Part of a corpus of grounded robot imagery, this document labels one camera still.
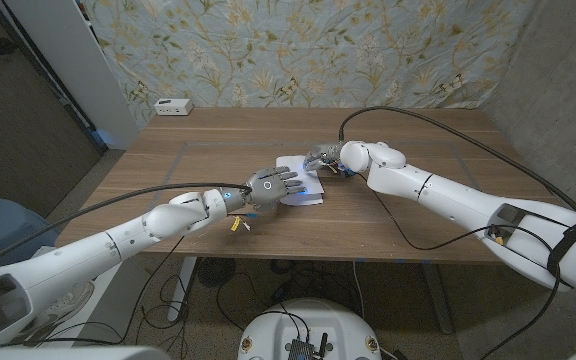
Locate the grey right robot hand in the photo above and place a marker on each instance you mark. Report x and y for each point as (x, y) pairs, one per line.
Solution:
(328, 154)

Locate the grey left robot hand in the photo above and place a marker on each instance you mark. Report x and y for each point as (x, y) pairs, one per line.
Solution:
(268, 187)

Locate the white paper sheet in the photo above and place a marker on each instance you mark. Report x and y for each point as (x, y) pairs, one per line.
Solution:
(290, 162)

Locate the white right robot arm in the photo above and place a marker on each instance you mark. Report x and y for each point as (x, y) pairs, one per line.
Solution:
(468, 205)

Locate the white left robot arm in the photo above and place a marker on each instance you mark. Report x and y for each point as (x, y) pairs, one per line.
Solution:
(93, 250)

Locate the black round floor fan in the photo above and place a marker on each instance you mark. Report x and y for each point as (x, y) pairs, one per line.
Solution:
(215, 272)

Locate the floral printed backdrop cloth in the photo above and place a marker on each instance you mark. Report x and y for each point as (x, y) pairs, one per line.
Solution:
(318, 50)

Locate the white power strip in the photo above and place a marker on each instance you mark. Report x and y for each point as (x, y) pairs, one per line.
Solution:
(173, 106)

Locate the white table leg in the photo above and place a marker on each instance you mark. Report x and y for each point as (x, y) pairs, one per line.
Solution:
(183, 290)

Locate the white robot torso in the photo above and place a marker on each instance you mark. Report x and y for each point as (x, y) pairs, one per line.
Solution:
(278, 325)

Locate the black module on torso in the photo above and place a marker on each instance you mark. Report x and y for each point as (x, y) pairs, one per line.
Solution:
(300, 350)

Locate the grey table leg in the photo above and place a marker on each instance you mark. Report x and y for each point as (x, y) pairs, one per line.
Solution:
(438, 300)

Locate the white cabinet panel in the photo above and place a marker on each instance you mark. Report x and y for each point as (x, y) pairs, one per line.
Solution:
(78, 65)

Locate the grey sneaker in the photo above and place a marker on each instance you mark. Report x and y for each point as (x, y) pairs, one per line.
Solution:
(68, 305)

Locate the blue chair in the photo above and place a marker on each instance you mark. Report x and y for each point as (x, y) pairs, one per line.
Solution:
(8, 225)

